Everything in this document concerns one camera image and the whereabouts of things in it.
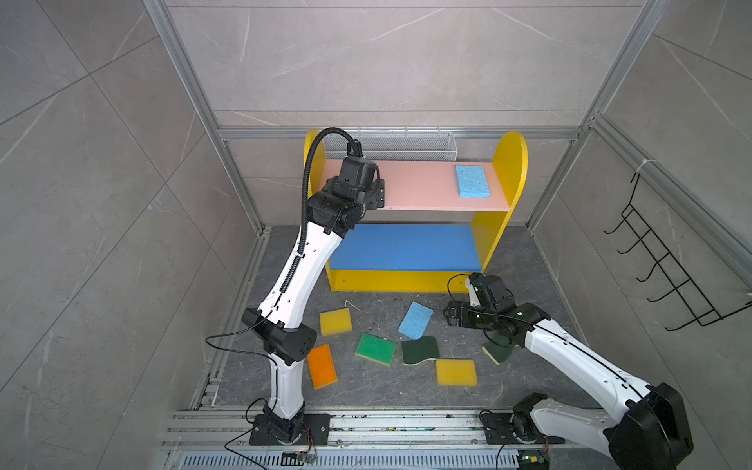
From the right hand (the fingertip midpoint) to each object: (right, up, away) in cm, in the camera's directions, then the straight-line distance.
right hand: (456, 310), depth 83 cm
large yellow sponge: (0, -17, -2) cm, 18 cm away
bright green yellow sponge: (-23, -12, +2) cm, 26 cm away
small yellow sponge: (-36, -6, +8) cm, 38 cm away
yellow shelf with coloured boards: (+4, +30, +36) cm, 47 cm away
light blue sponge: (-10, -5, +9) cm, 15 cm away
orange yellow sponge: (-39, -17, 0) cm, 43 cm away
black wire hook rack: (+44, +5, -25) cm, 51 cm away
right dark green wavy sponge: (+13, -13, +2) cm, 19 cm away
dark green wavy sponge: (-12, -13, +2) cm, 17 cm away
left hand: (-27, +35, -11) cm, 46 cm away
